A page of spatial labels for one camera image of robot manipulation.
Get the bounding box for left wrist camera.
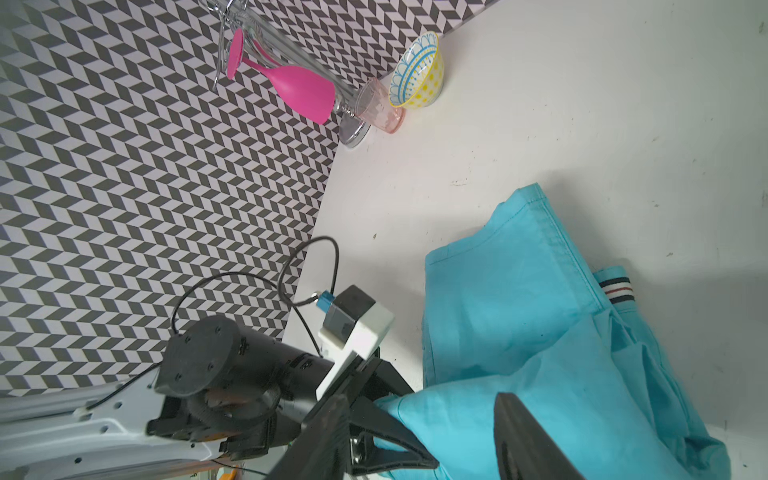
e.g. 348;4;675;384
316;285;395;401

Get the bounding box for left camera black cable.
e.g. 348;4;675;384
170;235;341;358

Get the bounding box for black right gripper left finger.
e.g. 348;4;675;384
266;395;350;480

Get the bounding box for yellow blue patterned bowl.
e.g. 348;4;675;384
388;32;445;110

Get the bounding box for pink plastic wine glass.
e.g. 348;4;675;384
226;29;336;124

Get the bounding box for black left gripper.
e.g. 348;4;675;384
303;357;439;476

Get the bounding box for pink ribbed glass tumbler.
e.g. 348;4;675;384
353;78;406;134

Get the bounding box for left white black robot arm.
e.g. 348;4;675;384
1;316;437;479

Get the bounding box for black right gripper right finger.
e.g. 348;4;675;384
494;393;584;480

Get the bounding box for turquoise long pants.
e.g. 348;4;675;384
379;184;731;479

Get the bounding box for orange cloth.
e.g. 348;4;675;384
216;467;240;480

